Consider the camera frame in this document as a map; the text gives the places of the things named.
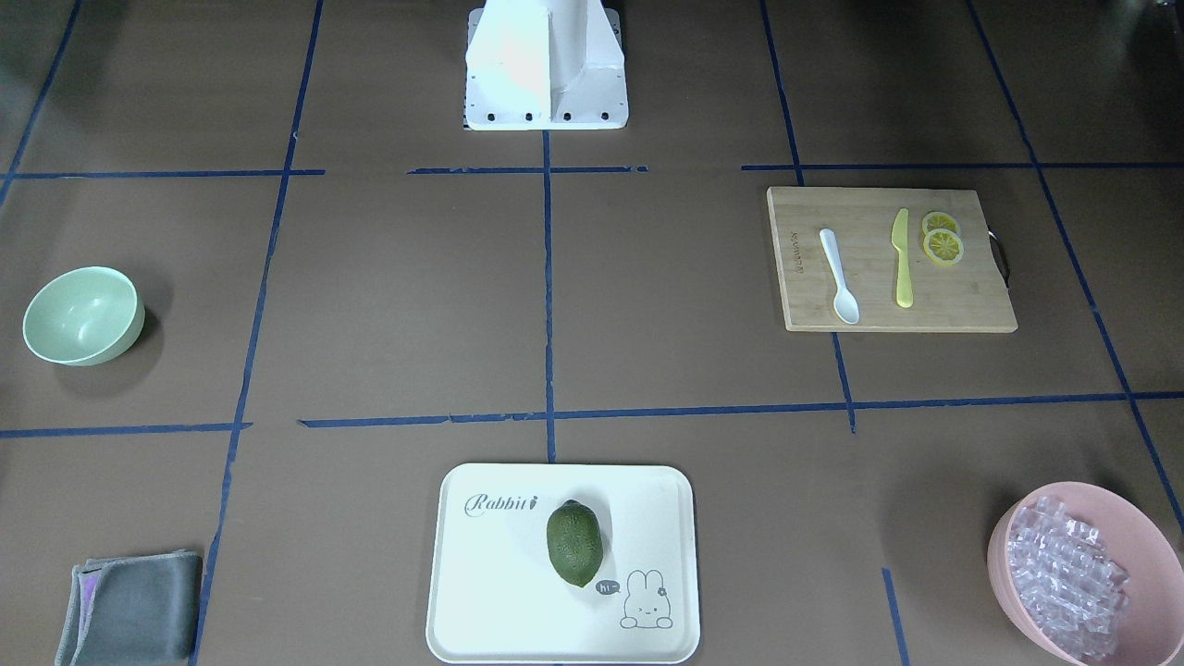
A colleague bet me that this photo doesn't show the white rabbit tray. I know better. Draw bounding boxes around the white rabbit tray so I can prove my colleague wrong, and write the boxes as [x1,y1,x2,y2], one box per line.
[425,462,701,665]

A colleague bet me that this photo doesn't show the white plastic spoon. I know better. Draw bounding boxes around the white plastic spoon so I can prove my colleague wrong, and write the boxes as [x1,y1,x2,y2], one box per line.
[818,228,861,325]

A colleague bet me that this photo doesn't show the upper lemon slice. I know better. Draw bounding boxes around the upper lemon slice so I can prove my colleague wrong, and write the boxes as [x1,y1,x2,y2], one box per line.
[920,211,961,236]

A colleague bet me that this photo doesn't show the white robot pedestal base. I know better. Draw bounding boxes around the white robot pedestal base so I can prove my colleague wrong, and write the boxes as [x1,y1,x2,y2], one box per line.
[462,1,630,132]

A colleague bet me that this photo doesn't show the green lime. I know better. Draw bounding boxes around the green lime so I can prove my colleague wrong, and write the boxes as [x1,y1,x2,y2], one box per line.
[546,499,604,587]

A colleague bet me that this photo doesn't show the clear ice cubes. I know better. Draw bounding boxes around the clear ice cubes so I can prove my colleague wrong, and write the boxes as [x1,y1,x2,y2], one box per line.
[1005,497,1130,662]

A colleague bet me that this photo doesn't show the pink bowl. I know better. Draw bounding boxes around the pink bowl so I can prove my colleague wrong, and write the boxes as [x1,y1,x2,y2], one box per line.
[987,482,1183,665]

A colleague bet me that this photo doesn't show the grey folded cloth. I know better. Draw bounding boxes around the grey folded cloth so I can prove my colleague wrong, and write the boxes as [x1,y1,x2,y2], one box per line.
[54,549,202,665]

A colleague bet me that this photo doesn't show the yellow plastic knife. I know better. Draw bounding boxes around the yellow plastic knife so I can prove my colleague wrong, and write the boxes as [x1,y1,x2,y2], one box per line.
[892,209,914,309]

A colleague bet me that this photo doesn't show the wooden cutting board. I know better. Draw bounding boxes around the wooden cutting board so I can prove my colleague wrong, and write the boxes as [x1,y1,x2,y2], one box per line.
[766,186,1018,334]

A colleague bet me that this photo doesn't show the light green bowl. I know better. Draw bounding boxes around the light green bowl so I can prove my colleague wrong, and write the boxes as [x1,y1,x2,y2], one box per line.
[22,265,144,366]

